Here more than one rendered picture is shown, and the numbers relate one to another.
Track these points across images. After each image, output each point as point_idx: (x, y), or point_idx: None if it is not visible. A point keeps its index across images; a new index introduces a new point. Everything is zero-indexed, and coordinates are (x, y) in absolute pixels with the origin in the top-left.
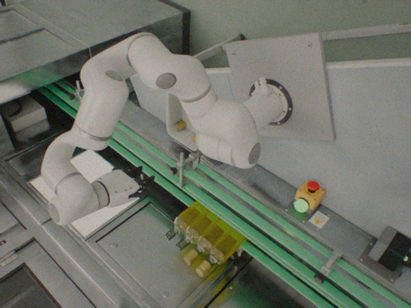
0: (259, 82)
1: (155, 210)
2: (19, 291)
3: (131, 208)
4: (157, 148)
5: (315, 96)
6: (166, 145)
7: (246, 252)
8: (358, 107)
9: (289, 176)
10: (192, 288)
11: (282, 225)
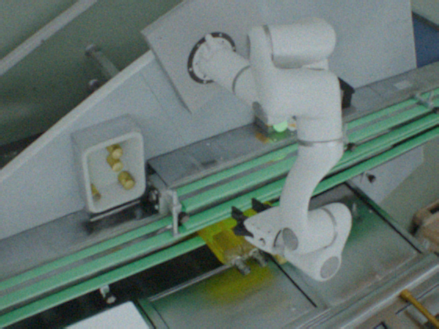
0: (197, 46)
1: (165, 298)
2: None
3: (153, 321)
4: (94, 244)
5: (251, 20)
6: (99, 229)
7: None
8: (281, 6)
9: (237, 120)
10: (289, 282)
11: (288, 151)
